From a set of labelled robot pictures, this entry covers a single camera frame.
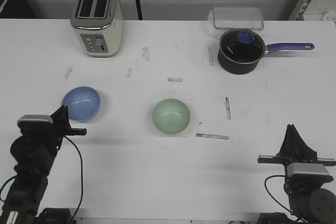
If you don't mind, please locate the blue plastic bowl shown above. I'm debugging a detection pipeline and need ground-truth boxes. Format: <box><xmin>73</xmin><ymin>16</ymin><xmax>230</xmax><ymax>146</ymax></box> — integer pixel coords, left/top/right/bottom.
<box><xmin>61</xmin><ymin>86</ymin><xmax>101</xmax><ymax>122</ymax></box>

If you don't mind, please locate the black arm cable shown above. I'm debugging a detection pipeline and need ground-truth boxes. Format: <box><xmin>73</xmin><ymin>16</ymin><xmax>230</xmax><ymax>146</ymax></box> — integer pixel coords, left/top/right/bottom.
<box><xmin>264</xmin><ymin>174</ymin><xmax>308</xmax><ymax>223</ymax></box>
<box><xmin>64</xmin><ymin>135</ymin><xmax>84</xmax><ymax>218</ymax></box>

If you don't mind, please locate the cream two-slot toaster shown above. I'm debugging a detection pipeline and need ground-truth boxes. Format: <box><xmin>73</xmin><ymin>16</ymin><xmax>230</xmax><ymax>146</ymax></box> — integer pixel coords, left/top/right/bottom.
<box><xmin>70</xmin><ymin>0</ymin><xmax>124</xmax><ymax>58</ymax></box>

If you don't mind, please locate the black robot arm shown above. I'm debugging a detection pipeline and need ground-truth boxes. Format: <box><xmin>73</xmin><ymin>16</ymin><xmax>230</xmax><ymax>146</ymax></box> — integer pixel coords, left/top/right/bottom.
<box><xmin>64</xmin><ymin>101</ymin><xmax>335</xmax><ymax>223</ymax></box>
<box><xmin>1</xmin><ymin>105</ymin><xmax>87</xmax><ymax>223</ymax></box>

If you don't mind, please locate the dark blue saucepan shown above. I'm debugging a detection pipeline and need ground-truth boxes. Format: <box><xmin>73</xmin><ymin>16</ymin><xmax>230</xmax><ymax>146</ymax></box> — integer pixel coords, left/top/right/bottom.
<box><xmin>218</xmin><ymin>41</ymin><xmax>314</xmax><ymax>74</ymax></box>

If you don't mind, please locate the clear plastic food container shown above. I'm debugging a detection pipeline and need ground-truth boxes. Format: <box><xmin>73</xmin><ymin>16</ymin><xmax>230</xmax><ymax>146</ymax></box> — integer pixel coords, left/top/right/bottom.
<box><xmin>207</xmin><ymin>6</ymin><xmax>264</xmax><ymax>30</ymax></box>

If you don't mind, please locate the green plastic bowl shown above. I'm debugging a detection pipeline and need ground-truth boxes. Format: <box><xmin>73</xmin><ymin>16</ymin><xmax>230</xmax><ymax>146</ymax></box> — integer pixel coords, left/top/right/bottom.
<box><xmin>152</xmin><ymin>99</ymin><xmax>191</xmax><ymax>135</ymax></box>

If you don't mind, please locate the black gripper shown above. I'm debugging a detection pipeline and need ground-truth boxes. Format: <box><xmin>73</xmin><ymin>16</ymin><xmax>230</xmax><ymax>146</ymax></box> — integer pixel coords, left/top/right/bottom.
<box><xmin>257</xmin><ymin>124</ymin><xmax>335</xmax><ymax>167</ymax></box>
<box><xmin>19</xmin><ymin>105</ymin><xmax>87</xmax><ymax>151</ymax></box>

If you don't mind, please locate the glass pot lid blue knob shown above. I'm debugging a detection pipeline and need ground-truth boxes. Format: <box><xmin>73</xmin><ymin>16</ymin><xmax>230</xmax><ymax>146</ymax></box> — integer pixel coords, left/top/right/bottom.
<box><xmin>220</xmin><ymin>29</ymin><xmax>265</xmax><ymax>63</ymax></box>

